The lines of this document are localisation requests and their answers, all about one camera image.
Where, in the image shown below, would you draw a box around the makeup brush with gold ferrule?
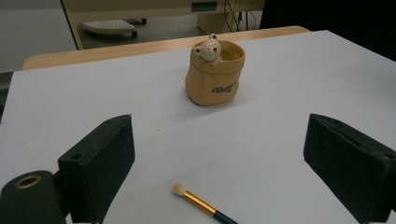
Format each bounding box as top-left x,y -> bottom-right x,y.
172,183 -> 239,224

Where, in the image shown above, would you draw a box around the white wheeled platform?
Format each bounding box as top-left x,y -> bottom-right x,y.
79,18 -> 148,39

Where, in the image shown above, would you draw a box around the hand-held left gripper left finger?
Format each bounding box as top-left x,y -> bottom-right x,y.
57,114 -> 136,224

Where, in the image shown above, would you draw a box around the yellow bear ceramic pot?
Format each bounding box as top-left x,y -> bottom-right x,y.
184,33 -> 247,106

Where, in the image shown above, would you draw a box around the white table sheet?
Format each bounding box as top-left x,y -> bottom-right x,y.
0,29 -> 396,224

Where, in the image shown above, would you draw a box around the wooden table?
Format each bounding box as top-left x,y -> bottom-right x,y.
22,25 -> 311,71

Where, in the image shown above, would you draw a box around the black cables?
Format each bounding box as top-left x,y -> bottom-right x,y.
223,0 -> 258,33

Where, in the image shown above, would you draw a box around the beige desk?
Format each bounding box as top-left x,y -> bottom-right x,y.
61,0 -> 265,50

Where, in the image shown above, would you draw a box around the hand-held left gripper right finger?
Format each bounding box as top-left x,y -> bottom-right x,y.
303,113 -> 396,224

